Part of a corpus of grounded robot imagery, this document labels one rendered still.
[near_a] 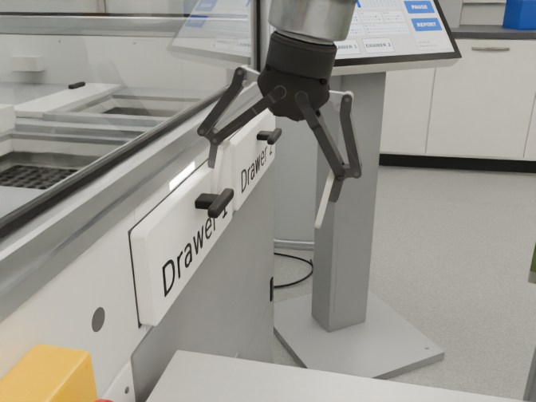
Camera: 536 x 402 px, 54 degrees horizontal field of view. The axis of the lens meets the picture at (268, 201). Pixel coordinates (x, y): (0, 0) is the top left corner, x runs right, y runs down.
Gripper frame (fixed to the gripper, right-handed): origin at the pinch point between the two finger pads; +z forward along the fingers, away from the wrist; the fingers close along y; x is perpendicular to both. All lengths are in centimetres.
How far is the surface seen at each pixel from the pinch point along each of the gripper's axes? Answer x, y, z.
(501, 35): -293, -77, -14
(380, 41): -92, -8, -13
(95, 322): 25.2, 9.2, 4.3
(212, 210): 6.7, 5.2, 0.0
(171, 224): 11.4, 8.2, 0.6
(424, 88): -292, -44, 27
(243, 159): -18.4, 7.7, 2.6
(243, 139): -18.6, 8.4, -0.6
